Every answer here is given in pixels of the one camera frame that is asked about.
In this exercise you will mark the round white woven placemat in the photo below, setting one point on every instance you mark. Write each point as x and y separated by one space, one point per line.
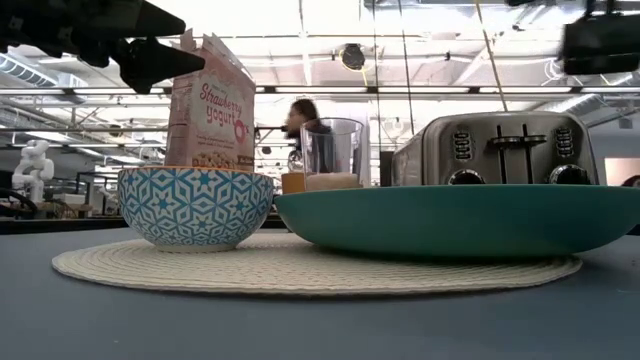
280 270

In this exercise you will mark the white robot figure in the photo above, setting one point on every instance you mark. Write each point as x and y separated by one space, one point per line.
34 165

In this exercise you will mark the stainless steel four-slot toaster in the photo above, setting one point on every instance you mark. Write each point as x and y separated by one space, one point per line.
480 150

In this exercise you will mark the orange plastic cup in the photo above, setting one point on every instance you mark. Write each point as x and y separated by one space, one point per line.
292 184

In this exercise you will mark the green plate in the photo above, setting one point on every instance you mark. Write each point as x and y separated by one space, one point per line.
450 220

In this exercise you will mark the person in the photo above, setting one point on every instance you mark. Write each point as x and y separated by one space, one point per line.
632 181
300 112

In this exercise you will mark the blue white patterned bowl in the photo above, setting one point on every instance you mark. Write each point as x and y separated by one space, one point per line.
195 207

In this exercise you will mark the clear glass with milk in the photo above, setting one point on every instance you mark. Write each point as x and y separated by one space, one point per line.
332 155

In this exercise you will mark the pink strawberry yogurt cereal box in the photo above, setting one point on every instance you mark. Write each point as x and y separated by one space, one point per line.
215 115

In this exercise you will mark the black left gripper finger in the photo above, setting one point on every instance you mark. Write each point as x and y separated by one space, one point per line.
155 62
155 22

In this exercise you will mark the black ceiling camera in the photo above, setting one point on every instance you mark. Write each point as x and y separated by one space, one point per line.
353 56

